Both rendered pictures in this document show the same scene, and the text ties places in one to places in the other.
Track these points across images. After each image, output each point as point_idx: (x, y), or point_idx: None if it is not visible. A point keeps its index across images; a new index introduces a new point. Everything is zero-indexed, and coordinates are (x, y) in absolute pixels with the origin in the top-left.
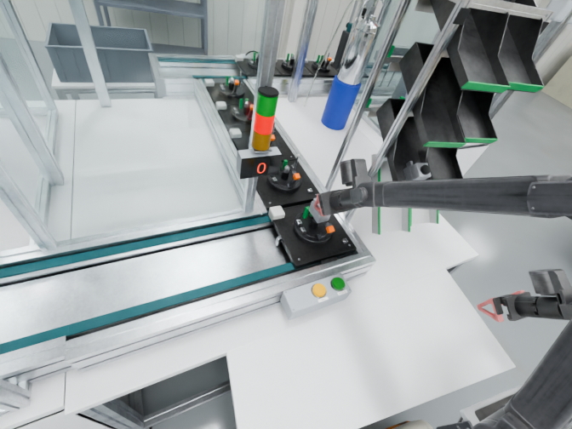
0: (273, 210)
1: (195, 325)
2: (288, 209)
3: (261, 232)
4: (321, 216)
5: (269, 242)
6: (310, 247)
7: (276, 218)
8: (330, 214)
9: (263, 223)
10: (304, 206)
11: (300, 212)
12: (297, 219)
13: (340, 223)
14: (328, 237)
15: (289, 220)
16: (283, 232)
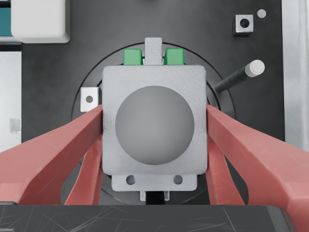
0: (19, 6)
1: None
2: (101, 7)
3: (8, 62)
4: (126, 189)
5: (19, 104)
6: (107, 200)
7: (29, 41)
8: (267, 75)
9: (5, 37)
10: (176, 5)
11: (144, 31)
12: (101, 74)
13: (287, 119)
14: (190, 199)
15: (85, 59)
16: (33, 111)
